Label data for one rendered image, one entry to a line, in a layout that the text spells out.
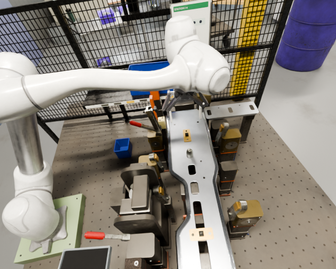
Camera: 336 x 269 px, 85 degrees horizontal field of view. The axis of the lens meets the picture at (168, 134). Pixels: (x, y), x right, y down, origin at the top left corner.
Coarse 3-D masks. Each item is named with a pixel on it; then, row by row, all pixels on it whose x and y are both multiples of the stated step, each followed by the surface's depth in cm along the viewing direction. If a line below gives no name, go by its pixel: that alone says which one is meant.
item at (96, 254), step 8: (104, 248) 52; (64, 256) 52; (72, 256) 52; (80, 256) 51; (88, 256) 51; (96, 256) 51; (104, 256) 51; (64, 264) 50; (72, 264) 50; (80, 264) 50; (88, 264) 50; (96, 264) 50; (104, 264) 49
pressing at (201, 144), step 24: (168, 120) 105; (192, 120) 103; (168, 144) 93; (192, 144) 92; (216, 168) 82; (216, 192) 75; (192, 216) 70; (216, 216) 69; (216, 240) 64; (192, 264) 60; (216, 264) 59
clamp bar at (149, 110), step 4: (148, 108) 81; (152, 108) 81; (156, 108) 80; (144, 112) 82; (148, 112) 80; (152, 112) 84; (148, 116) 82; (152, 116) 82; (152, 120) 84; (156, 120) 88; (152, 124) 86; (156, 124) 86; (156, 128) 88; (160, 128) 92
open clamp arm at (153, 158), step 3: (150, 153) 79; (153, 153) 78; (150, 156) 77; (153, 156) 77; (156, 156) 78; (150, 159) 77; (153, 159) 77; (156, 159) 78; (153, 162) 79; (156, 162) 79; (159, 162) 83; (159, 165) 82; (162, 165) 86; (159, 168) 82; (162, 168) 85; (159, 171) 85; (162, 171) 85
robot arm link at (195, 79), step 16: (192, 48) 49; (208, 48) 48; (176, 64) 48; (192, 64) 46; (208, 64) 44; (224, 64) 45; (32, 80) 50; (48, 80) 51; (64, 80) 52; (80, 80) 52; (96, 80) 52; (112, 80) 50; (128, 80) 49; (144, 80) 48; (160, 80) 48; (176, 80) 48; (192, 80) 48; (208, 80) 45; (224, 80) 46; (32, 96) 49; (48, 96) 51; (64, 96) 54
